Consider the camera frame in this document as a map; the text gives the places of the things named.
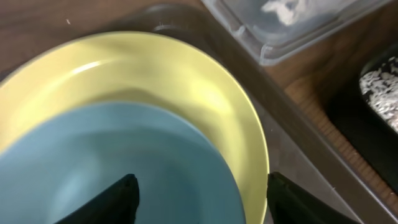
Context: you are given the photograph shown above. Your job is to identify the spilled rice waste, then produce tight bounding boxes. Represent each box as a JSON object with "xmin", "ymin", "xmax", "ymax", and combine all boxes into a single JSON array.
[{"xmin": 359, "ymin": 56, "xmax": 397, "ymax": 132}]

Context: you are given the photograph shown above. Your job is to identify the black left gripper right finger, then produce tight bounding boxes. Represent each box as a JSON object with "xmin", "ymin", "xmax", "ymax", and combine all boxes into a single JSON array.
[{"xmin": 267, "ymin": 172, "xmax": 359, "ymax": 224}]

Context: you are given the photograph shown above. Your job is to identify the clear plastic bin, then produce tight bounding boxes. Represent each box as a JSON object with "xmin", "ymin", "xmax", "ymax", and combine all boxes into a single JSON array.
[{"xmin": 202, "ymin": 0, "xmax": 390, "ymax": 66}]

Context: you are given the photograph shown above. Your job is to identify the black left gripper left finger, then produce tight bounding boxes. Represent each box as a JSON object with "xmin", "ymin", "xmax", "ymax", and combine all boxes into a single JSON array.
[{"xmin": 57, "ymin": 174, "xmax": 139, "ymax": 224}]

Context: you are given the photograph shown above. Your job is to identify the dark brown serving tray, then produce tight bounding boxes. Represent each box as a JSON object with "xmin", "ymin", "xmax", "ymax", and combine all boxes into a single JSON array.
[{"xmin": 116, "ymin": 4, "xmax": 397, "ymax": 223}]

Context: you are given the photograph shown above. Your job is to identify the black food waste tray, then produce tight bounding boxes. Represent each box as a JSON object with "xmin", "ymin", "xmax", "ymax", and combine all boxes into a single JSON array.
[{"xmin": 326, "ymin": 44, "xmax": 397, "ymax": 192}]

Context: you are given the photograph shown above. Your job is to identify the light blue bowl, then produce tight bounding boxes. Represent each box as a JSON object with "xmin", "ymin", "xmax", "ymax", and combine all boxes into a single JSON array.
[{"xmin": 1, "ymin": 102, "xmax": 246, "ymax": 223}]

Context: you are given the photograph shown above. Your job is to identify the yellow plate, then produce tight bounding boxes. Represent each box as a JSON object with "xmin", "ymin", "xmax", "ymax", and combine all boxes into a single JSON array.
[{"xmin": 1, "ymin": 31, "xmax": 269, "ymax": 223}]

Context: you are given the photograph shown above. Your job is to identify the clear plastic wrap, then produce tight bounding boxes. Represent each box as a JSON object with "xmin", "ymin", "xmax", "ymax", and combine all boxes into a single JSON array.
[{"xmin": 261, "ymin": 0, "xmax": 312, "ymax": 26}]

